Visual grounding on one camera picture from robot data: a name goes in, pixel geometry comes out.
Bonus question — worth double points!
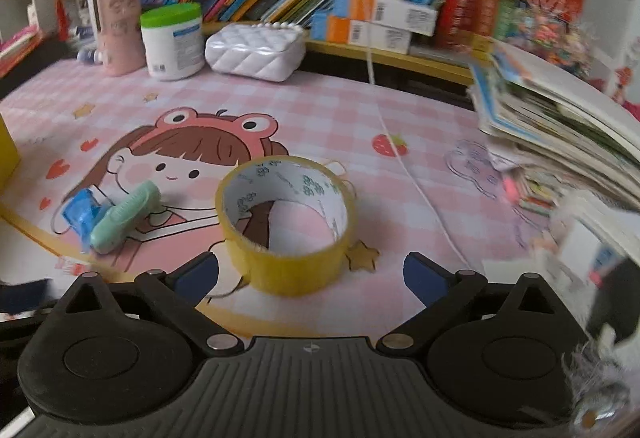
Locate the orange blue white carton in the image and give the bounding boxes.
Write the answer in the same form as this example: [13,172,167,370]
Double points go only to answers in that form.
[311,13,413,54]
[332,0,443,37]

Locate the stack of paper booklets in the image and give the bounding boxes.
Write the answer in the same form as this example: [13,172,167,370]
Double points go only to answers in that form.
[467,40,640,211]

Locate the black charger plug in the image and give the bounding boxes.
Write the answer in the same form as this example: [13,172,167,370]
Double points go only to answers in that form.
[587,258,640,344]

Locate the mint green tube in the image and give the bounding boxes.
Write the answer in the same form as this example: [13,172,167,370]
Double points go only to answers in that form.
[90,181,162,255]

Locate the blue plastic packet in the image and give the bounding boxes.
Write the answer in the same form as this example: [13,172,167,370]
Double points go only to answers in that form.
[61,188,113,255]

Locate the white jar green lid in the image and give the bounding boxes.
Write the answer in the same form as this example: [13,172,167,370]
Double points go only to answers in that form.
[140,2,206,81]

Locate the white pen cups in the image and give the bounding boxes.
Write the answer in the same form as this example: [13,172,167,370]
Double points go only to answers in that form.
[74,0,98,28]

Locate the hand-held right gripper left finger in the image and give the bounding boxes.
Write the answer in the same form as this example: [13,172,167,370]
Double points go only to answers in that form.
[62,252,246,359]

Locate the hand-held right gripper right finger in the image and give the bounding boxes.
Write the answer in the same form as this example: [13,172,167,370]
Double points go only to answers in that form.
[376,252,566,359]

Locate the yellow tape roll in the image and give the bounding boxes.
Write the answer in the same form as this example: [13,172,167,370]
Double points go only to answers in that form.
[215,156,357,296]

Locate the pink cartoon dispenser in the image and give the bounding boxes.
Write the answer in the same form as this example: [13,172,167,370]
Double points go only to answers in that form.
[95,0,148,76]

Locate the reindeer sticker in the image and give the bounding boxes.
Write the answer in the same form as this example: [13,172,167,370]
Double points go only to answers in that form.
[612,65,634,101]

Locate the red paper packets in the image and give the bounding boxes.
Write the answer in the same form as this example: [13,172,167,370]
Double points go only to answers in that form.
[0,25,47,69]

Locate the white charging cable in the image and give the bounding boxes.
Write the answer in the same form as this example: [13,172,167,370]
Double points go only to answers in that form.
[357,0,473,271]

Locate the yellow cardboard box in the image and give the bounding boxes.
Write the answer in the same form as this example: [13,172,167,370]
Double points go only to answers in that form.
[0,113,22,191]

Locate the colourful spiky ornament holder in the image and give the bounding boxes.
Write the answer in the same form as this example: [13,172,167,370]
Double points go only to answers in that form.
[520,13,596,69]

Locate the pink printed table mat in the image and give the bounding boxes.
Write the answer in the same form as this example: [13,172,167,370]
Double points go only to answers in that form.
[0,58,591,339]

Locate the white quilted tissue box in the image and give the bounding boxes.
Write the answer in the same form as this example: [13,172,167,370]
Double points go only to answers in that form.
[205,22,307,82]

